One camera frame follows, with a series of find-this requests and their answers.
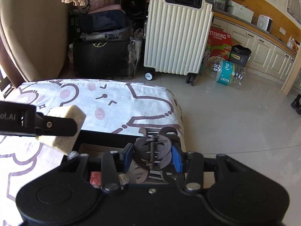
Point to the white lace scrunchie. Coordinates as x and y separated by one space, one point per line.
73 155

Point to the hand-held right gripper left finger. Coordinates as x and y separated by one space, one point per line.
128 156

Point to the crumpled clear plastic wrap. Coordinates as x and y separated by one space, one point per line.
136 51

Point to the white kitchen cabinets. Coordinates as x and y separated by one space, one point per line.
261 51

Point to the white ribbed suitcase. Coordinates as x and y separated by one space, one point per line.
176 35

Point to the brown curtain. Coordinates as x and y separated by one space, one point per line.
9 58

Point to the small clear plastic bottle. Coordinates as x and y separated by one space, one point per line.
71 54

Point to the beige curtain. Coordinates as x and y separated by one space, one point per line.
35 33

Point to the black object on floor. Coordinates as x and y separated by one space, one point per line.
296 104

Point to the pink bag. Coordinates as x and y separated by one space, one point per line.
96 0

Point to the beige wooden panel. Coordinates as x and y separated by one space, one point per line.
292 75

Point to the dark blue bag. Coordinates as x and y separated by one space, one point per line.
103 21

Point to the yellow tissue packet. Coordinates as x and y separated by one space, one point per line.
70 113

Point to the clear plastic storage bin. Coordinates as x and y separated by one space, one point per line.
103 35

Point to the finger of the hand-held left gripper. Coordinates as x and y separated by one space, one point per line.
58 127

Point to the snack bag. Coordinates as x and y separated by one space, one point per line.
291 42

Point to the pink crochet toy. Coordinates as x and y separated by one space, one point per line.
95 178

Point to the grey trash bin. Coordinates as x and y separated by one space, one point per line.
239 55

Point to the small white appliance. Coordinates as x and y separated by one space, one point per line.
264 23

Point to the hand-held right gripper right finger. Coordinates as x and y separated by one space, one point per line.
177 161

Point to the round black speaker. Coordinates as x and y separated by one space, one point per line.
134 4

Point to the red cardboard carton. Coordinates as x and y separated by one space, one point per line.
219 42

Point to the black cardboard box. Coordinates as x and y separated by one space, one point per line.
105 136

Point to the white box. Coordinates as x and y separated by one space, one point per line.
239 11

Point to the dark hair claw clip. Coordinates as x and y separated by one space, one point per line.
145 146

